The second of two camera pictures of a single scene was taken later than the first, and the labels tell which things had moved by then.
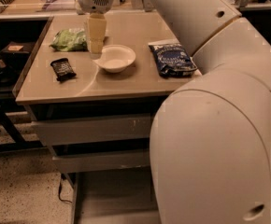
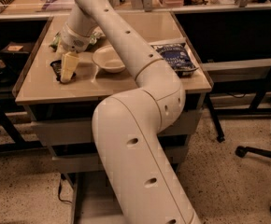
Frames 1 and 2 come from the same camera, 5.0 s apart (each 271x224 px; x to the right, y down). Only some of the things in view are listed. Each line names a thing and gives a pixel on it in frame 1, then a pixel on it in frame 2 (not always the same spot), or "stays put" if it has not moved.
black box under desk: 17,52 stays put
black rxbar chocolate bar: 63,69 stays put
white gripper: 94,0 to 74,41
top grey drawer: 69,131 stays put
